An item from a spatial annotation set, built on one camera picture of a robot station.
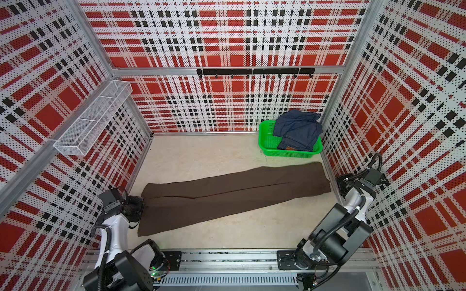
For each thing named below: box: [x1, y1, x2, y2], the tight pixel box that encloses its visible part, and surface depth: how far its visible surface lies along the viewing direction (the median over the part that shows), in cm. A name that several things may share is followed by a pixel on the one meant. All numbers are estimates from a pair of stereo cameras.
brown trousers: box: [137, 161, 332, 237], surface depth 95 cm
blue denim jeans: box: [273, 109, 324, 152], surface depth 115 cm
